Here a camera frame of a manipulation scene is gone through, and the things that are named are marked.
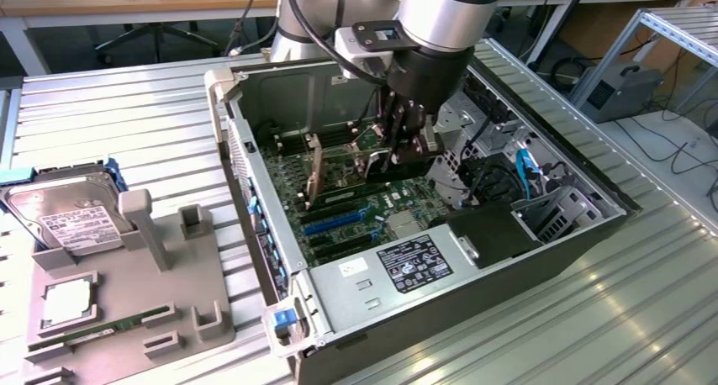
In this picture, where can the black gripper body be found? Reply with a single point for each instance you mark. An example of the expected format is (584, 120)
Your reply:
(425, 78)

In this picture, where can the graphics card with black cooler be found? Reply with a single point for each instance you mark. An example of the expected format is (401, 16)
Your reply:
(347, 170)

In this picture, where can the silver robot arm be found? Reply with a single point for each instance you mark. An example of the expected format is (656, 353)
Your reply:
(443, 11)

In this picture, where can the metal socket cover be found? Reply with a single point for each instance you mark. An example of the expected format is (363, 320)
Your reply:
(367, 139)

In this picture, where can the metal drive cage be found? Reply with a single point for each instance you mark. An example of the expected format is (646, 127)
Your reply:
(453, 128)

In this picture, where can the green motherboard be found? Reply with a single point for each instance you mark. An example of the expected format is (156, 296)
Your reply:
(403, 191)

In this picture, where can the silver chipset heatsink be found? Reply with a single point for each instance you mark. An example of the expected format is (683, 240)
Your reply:
(405, 225)

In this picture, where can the long black expansion slot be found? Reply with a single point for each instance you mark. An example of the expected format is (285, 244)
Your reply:
(331, 213)

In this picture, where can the short black expansion slot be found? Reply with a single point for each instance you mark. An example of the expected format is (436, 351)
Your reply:
(341, 248)

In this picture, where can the metal disk bay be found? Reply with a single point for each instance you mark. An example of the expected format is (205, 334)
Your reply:
(560, 217)

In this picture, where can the open black PC case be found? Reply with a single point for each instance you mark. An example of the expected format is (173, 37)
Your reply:
(504, 284)

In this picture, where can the grey power supply unit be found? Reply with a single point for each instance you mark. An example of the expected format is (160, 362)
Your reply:
(359, 292)

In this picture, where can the blue case latch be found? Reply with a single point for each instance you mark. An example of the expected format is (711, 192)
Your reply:
(283, 319)

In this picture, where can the wooden desk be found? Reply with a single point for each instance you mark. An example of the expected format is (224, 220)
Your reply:
(112, 4)

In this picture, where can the grey parts rack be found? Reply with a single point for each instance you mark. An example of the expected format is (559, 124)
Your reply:
(128, 301)

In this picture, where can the silver hard disk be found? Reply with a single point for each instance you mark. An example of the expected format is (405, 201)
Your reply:
(61, 217)

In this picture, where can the green RAM stick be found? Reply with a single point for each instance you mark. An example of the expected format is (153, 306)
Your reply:
(112, 328)

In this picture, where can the silver CPU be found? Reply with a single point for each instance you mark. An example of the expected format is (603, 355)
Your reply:
(66, 305)

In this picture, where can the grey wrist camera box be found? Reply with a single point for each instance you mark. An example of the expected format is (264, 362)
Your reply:
(353, 49)

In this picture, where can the black air duct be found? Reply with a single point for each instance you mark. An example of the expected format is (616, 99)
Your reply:
(487, 233)

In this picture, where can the aluminium profile frame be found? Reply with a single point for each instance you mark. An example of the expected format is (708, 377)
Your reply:
(672, 27)

